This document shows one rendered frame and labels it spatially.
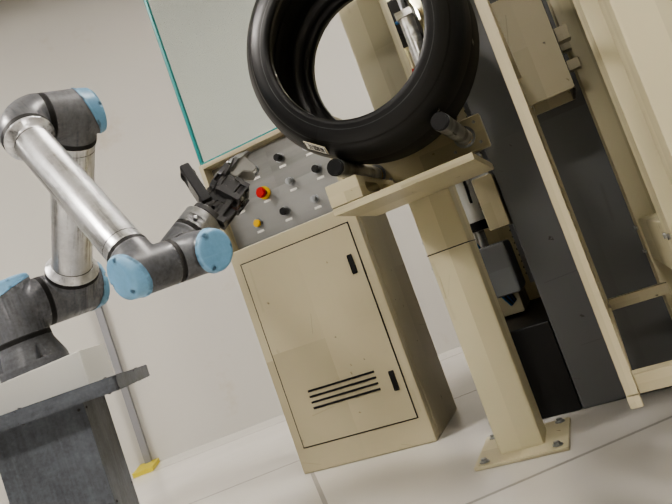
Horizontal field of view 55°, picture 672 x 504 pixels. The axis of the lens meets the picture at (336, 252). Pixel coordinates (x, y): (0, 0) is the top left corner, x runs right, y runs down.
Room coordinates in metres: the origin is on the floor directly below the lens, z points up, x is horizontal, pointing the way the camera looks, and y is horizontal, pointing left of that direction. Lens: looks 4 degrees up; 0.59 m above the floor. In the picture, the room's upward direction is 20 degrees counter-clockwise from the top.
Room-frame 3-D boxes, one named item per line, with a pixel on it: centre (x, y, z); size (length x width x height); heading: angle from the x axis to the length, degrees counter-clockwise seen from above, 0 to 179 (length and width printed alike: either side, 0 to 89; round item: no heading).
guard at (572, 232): (1.35, -0.49, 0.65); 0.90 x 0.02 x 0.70; 159
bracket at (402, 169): (1.85, -0.32, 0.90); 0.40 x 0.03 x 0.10; 69
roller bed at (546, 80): (1.76, -0.70, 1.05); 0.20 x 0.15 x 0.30; 159
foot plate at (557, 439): (1.93, -0.33, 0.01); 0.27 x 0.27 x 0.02; 69
